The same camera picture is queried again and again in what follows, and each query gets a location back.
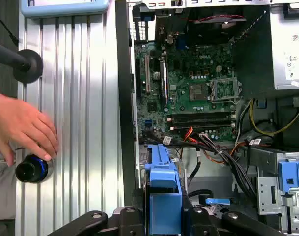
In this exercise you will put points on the white board connector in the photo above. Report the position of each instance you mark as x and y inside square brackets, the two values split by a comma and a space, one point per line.
[203, 135]

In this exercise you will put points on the dark square CPU socket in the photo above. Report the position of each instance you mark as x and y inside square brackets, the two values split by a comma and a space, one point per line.
[193, 97]

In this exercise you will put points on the grey power supply unit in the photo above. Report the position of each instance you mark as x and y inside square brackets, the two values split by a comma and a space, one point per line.
[281, 49]

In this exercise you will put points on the person's grey clothing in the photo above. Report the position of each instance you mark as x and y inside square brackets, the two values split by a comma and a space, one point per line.
[2, 191]

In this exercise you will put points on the blue plastic tab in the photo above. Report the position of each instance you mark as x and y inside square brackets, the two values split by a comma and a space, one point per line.
[218, 201]

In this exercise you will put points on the metal socket cover frame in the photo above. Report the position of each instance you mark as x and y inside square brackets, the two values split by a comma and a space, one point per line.
[236, 87]

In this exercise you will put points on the person's left hand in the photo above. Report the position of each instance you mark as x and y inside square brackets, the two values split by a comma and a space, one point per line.
[21, 123]

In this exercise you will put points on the black RAM slot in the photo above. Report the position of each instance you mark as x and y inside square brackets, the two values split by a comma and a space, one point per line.
[200, 128]
[200, 119]
[200, 114]
[200, 124]

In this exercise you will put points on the black PC case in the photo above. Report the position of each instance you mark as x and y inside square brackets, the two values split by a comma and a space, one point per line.
[124, 98]

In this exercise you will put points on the black case fan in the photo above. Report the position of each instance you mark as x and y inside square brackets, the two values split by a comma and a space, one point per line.
[213, 32]

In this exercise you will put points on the hard disk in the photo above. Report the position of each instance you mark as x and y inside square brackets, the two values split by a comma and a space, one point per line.
[164, 211]

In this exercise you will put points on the green motherboard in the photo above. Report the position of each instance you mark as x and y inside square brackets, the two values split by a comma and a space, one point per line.
[183, 113]

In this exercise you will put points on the pale blue teach pendant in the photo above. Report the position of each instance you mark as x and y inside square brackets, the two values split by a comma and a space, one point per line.
[63, 9]

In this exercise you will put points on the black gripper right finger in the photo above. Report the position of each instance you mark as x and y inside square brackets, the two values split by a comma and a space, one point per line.
[203, 221]

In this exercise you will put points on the round silver coin battery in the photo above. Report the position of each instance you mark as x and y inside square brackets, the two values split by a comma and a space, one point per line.
[156, 75]

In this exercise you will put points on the black expansion slot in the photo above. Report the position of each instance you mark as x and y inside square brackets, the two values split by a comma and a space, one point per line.
[139, 78]

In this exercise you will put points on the blue drive cage latch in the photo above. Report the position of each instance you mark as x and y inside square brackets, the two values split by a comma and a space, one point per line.
[289, 172]

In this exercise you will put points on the blue SATA port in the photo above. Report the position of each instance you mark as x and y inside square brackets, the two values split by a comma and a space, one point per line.
[148, 123]

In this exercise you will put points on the small black chipset chip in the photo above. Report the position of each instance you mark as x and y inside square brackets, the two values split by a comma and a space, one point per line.
[153, 107]

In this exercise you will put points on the white expansion slot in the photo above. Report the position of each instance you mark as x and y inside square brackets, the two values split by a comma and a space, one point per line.
[147, 73]

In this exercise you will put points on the black pole with round foot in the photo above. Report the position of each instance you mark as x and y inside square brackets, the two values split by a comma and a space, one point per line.
[29, 66]

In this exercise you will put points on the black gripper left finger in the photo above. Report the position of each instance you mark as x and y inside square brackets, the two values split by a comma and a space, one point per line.
[129, 221]

